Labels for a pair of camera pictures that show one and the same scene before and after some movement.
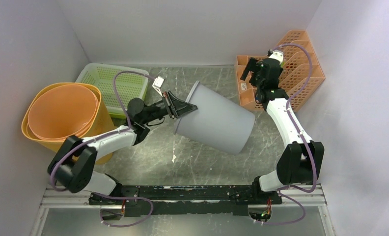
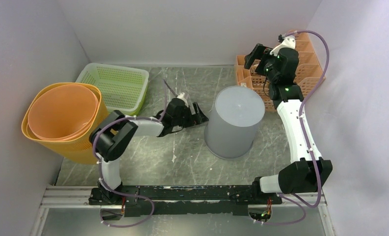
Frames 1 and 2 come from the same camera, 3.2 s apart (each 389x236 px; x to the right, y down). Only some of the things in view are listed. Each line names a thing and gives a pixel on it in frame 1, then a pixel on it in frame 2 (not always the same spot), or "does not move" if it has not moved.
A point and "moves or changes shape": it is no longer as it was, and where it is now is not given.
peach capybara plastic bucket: (62, 111) does not move
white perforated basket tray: (129, 85) does not move
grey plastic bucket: (220, 122) moves or changes shape
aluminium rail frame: (298, 195) does not move
